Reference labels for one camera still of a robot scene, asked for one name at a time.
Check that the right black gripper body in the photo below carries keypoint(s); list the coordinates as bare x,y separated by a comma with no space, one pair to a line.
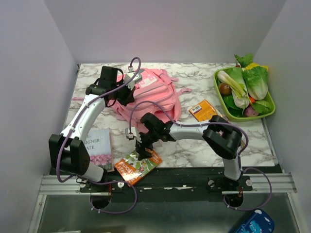
150,136

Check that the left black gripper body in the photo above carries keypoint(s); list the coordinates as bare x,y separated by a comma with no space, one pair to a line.
122,95

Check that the orange Treehouse book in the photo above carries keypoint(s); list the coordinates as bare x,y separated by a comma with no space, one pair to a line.
133,170

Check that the pink student backpack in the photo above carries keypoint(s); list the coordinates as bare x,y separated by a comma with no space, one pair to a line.
155,94

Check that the orange card packet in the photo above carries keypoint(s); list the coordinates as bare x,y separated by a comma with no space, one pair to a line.
203,111

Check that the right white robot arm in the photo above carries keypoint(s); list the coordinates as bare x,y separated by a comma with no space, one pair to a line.
223,137

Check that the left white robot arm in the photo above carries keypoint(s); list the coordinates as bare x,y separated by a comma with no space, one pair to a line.
67,149

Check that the Designer Fate flower book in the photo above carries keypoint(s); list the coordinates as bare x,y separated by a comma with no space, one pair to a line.
98,145

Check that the green vegetable tray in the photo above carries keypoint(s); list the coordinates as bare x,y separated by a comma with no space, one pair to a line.
266,106

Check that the brown round fruit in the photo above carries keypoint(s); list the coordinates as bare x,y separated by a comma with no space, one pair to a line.
224,89

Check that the purple pink radish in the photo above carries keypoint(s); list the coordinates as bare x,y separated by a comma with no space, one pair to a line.
251,111

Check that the green lettuce head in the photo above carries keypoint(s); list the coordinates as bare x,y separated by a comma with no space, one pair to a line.
256,80

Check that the blue dinosaur pencil case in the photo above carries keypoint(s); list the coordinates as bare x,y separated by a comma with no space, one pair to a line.
258,221

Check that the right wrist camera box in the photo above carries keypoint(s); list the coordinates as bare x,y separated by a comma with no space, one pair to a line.
132,133

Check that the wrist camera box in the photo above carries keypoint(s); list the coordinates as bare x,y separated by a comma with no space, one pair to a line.
131,79
132,133

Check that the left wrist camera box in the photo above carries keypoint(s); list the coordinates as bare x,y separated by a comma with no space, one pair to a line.
131,79

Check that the black mounting rail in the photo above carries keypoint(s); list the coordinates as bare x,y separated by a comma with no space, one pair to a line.
160,185

